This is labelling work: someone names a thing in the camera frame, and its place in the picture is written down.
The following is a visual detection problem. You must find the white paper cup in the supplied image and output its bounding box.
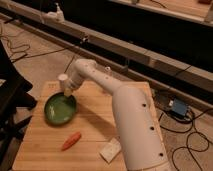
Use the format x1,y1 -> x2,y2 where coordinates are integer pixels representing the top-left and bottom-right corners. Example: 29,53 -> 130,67
58,74 -> 69,91

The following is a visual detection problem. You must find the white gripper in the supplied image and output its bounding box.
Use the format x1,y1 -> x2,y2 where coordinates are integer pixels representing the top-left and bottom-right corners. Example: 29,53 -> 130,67
64,75 -> 84,97

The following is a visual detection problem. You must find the white object on rail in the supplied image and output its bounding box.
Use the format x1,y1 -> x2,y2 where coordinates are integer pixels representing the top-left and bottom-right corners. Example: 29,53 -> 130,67
45,4 -> 65,22

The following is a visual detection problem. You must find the black cable on floor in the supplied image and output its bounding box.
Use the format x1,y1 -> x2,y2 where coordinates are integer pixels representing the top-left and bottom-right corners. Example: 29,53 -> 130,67
156,106 -> 213,171

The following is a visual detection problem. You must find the blue power box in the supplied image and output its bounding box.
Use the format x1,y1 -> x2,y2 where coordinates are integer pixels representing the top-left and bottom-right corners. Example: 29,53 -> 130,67
169,99 -> 188,118

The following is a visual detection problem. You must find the black chair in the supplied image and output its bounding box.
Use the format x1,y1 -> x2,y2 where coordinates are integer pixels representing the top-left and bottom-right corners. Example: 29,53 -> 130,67
0,41 -> 37,165

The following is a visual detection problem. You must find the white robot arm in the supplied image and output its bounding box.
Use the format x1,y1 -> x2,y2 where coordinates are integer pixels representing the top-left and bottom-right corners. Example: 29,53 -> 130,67
68,59 -> 171,171

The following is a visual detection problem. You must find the green ceramic bowl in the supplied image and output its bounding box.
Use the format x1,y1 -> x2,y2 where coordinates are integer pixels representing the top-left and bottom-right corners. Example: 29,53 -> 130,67
44,92 -> 77,126

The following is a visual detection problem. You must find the orange carrot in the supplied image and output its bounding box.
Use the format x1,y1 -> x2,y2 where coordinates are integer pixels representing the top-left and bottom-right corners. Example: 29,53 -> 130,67
61,132 -> 81,151

